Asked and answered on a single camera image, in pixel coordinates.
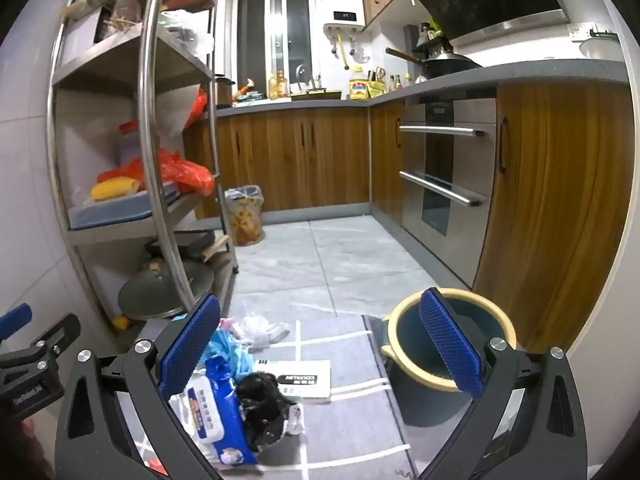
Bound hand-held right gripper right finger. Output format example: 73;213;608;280
415;287;588;480

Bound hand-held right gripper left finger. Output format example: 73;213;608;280
54;294;223;480

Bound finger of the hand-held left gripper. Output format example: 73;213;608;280
29;313;81;357
0;304;33;343

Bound blue plastic bag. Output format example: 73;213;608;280
206;329;257;382

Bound blue bin with yellow rim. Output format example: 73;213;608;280
381;287;518;428

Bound blue wet wipes packet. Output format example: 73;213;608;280
169;357;259;467

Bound crumpled white plastic bag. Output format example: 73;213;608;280
231;314;292;352

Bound black plastic bag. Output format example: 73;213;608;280
235;371;297;454

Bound black flat box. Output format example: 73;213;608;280
145;231;217;262

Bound white flat box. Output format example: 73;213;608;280
254;358;333;404

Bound grey blue tray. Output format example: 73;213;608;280
67;180;182;232

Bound patterned waste bin with liner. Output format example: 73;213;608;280
223;185;265;247

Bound yellow packet on shelf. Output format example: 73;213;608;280
91;178;140;202

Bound stainless steel built-in oven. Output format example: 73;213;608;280
397;94;499;289

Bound large red plastic bag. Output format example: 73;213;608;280
96;147;217;197

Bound wooden cabinet beside oven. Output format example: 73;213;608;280
471;81;632;357

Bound plastic container with red lid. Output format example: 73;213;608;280
117;120;152;169

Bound wooden lower kitchen cabinets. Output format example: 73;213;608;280
182;99;407;222

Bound white plastic bag on shelf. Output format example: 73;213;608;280
149;84;202;139

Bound small red plastic bag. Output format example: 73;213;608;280
187;88;209;129

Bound stainless steel shelf rack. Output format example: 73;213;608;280
46;0;239;327

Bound row of sauce bottles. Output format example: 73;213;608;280
387;72;417;93

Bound glass jars with yellow contents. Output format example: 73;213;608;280
268;69;291;101

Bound yellow cooking oil bottle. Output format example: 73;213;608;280
348;65;370;100

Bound black wok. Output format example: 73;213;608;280
384;47;484;82

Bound clear plastic bags on shelf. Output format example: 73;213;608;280
159;9;216;62

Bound white bowl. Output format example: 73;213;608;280
579;35;622;62

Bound black range hood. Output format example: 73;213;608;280
395;0;572;49

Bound white water heater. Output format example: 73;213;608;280
319;0;365;32

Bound wooden handle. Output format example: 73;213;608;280
202;234;231;264

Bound window with white frame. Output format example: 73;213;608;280
231;0;317;99

